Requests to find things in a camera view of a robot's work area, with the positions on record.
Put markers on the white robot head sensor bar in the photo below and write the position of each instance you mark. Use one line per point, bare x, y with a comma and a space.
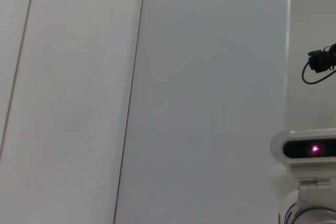
302, 149

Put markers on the white robot neck and torso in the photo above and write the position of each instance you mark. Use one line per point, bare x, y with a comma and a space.
315, 213

